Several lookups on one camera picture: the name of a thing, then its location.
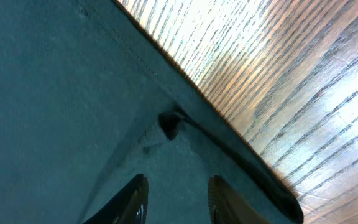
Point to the black t-shirt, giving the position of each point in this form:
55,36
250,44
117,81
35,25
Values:
87,102

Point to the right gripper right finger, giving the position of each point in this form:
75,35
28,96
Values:
226,206

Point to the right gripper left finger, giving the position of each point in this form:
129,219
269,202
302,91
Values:
128,206

